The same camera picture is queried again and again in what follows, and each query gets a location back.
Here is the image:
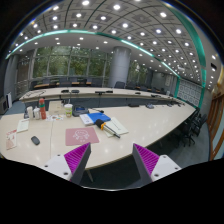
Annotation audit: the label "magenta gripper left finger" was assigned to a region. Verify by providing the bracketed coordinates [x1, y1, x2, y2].
[43, 142, 92, 186]

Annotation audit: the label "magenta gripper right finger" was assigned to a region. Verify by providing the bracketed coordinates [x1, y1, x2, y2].
[131, 142, 182, 186]

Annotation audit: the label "pink mouse pad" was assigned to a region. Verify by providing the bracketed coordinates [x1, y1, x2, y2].
[65, 127, 99, 146]

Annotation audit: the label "black computer mouse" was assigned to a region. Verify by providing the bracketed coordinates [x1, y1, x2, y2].
[31, 136, 40, 145]

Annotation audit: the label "white notebook papers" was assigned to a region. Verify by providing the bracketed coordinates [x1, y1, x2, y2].
[104, 117, 128, 137]

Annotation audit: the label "blue folder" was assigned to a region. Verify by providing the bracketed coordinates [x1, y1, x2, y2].
[88, 112, 111, 124]

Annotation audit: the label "paper coffee cup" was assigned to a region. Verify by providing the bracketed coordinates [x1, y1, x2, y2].
[64, 104, 73, 118]

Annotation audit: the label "black office chair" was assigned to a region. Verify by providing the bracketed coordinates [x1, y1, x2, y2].
[178, 114, 207, 146]

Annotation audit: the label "white paper sheet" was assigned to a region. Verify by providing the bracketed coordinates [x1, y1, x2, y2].
[17, 119, 29, 132]

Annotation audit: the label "orange red bottle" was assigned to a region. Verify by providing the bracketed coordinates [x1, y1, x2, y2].
[39, 98, 46, 119]

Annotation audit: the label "red and white leaflet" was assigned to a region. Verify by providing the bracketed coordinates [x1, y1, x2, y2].
[6, 130, 17, 150]

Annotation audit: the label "wooden door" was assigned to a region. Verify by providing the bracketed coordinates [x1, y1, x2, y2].
[207, 93, 224, 160]

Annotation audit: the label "grey round pillar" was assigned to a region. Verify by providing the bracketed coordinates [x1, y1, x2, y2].
[108, 46, 131, 87]

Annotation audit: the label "yellow black handled tool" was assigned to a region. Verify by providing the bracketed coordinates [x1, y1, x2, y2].
[95, 119, 120, 138]

